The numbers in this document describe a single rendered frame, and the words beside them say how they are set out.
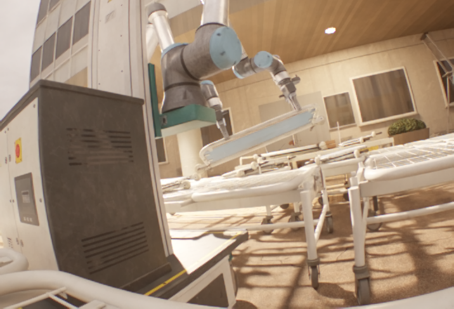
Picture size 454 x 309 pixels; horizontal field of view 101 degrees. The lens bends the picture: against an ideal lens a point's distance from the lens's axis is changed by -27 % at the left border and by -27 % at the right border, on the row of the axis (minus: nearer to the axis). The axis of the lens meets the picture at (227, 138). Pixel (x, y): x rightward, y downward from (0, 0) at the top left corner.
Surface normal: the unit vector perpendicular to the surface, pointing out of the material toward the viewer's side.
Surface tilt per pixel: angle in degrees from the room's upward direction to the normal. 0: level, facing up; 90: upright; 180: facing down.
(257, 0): 90
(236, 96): 90
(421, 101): 90
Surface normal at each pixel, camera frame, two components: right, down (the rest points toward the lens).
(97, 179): 0.88, -0.19
